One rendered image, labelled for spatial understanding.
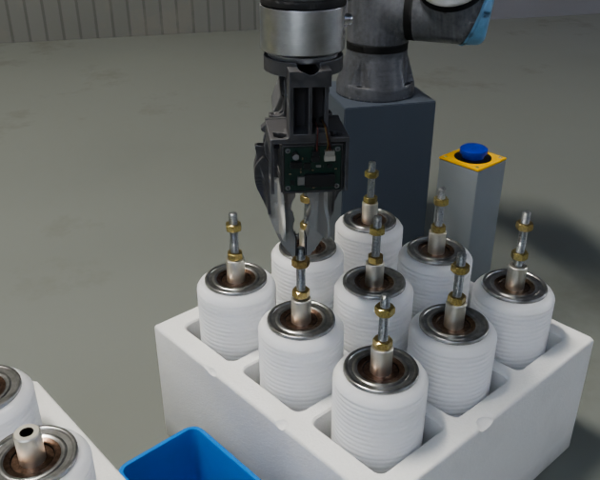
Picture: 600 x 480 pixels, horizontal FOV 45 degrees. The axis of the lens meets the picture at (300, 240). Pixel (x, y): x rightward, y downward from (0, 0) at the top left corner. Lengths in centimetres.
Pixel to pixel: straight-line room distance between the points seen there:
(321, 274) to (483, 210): 30
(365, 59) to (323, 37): 74
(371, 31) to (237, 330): 69
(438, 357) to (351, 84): 72
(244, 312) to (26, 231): 87
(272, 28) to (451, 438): 44
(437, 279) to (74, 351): 61
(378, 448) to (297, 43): 39
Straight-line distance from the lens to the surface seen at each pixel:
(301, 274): 77
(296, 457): 78
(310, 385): 80
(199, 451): 89
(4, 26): 341
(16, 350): 126
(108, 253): 150
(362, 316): 85
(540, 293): 89
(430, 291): 93
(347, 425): 74
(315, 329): 78
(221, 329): 87
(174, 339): 91
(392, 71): 137
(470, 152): 107
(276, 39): 63
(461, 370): 79
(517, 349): 89
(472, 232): 110
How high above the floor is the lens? 70
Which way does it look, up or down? 28 degrees down
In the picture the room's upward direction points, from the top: straight up
